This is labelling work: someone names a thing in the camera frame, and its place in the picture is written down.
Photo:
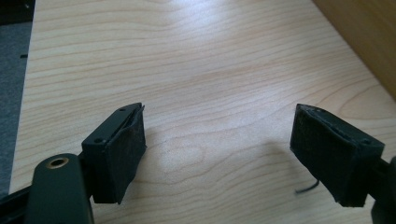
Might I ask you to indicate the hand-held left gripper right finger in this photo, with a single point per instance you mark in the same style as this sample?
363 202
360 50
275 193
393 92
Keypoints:
330 155

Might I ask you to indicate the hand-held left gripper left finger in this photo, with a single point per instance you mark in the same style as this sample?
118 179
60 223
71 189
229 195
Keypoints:
115 155

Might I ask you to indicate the wooden side panel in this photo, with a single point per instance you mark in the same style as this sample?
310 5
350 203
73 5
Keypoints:
370 34

